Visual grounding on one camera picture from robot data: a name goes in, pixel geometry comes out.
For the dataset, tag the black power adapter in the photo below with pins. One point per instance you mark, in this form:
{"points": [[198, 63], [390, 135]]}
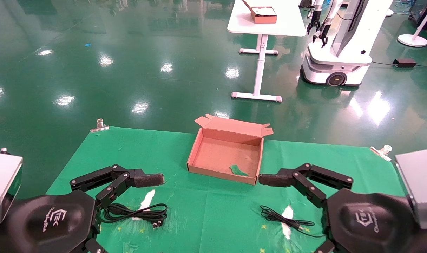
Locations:
{"points": [[405, 63]]}

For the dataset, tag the dark equipment case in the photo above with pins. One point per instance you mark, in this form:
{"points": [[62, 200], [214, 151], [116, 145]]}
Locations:
{"points": [[419, 10]]}

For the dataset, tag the white table with white legs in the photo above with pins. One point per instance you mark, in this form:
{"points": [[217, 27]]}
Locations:
{"points": [[287, 21]]}

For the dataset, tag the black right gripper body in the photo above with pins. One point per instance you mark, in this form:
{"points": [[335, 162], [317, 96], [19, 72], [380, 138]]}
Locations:
{"points": [[371, 225]]}

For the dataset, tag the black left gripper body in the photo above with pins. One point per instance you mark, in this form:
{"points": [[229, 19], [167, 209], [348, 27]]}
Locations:
{"points": [[52, 221]]}

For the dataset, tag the white robot arm black gripper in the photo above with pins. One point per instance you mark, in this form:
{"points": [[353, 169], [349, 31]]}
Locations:
{"points": [[313, 24], [324, 33]]}

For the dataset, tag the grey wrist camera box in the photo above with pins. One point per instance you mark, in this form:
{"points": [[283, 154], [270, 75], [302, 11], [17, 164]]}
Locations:
{"points": [[420, 182], [1, 182]]}

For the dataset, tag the small cardboard box with lid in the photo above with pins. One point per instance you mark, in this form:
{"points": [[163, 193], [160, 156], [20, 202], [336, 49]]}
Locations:
{"points": [[264, 17]]}

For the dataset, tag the white stand with round base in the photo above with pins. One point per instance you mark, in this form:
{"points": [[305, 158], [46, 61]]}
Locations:
{"points": [[412, 40]]}

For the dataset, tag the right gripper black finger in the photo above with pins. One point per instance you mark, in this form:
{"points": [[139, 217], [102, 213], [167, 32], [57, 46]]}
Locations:
{"points": [[326, 247], [275, 179]]}

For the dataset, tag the small green scrap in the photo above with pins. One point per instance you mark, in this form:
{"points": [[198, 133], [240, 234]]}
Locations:
{"points": [[238, 171]]}

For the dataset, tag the open brown cardboard box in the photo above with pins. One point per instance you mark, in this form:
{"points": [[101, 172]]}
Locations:
{"points": [[220, 154]]}

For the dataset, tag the silver metal clip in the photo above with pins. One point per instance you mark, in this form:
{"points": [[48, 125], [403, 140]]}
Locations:
{"points": [[100, 124], [385, 150]]}

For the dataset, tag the green table cloth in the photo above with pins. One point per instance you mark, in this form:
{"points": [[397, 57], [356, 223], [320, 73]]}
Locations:
{"points": [[206, 211]]}

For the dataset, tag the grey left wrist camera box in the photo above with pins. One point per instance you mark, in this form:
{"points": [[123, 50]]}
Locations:
{"points": [[1, 182]]}

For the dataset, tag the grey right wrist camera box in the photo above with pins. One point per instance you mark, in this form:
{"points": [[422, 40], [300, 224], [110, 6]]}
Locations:
{"points": [[420, 182]]}

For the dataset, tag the white wheeled robot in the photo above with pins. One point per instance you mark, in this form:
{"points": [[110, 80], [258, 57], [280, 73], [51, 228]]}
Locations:
{"points": [[340, 63]]}

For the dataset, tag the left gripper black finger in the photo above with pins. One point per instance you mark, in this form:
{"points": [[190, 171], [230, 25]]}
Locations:
{"points": [[146, 179], [93, 247]]}

